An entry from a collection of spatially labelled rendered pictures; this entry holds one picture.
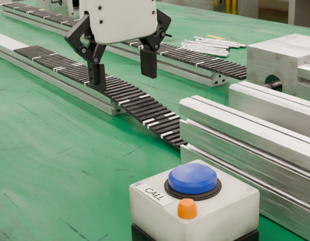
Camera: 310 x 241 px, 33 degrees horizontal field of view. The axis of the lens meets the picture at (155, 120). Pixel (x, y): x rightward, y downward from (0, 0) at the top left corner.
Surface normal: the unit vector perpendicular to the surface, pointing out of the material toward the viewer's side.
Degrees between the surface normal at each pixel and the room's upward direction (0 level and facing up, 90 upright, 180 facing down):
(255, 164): 90
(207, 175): 3
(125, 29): 96
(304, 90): 90
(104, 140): 0
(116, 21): 93
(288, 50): 0
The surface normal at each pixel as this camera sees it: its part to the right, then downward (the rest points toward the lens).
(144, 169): -0.04, -0.93
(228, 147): -0.81, 0.25
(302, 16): 0.60, 0.27
